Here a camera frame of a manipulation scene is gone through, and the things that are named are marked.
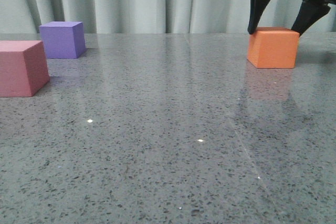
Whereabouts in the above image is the pink foam cube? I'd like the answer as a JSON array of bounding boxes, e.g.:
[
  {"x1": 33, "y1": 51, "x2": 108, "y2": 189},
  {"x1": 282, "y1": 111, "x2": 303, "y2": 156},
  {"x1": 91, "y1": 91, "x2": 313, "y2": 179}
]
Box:
[{"x1": 1, "y1": 40, "x2": 50, "y2": 98}]

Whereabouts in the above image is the orange foam cube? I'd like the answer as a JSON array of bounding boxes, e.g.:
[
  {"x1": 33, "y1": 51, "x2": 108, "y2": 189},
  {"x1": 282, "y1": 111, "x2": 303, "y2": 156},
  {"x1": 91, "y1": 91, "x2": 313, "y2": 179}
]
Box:
[{"x1": 247, "y1": 27, "x2": 300, "y2": 69}]

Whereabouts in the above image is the pale green curtain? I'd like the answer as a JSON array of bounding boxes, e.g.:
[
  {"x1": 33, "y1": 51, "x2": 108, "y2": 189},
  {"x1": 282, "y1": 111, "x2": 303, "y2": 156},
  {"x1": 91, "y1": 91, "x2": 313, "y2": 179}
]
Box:
[{"x1": 0, "y1": 0, "x2": 336, "y2": 35}]

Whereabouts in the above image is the purple foam cube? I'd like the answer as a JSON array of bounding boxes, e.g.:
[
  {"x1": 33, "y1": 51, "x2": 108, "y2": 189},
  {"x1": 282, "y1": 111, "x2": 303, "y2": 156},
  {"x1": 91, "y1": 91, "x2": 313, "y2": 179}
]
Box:
[{"x1": 39, "y1": 22, "x2": 87, "y2": 59}]

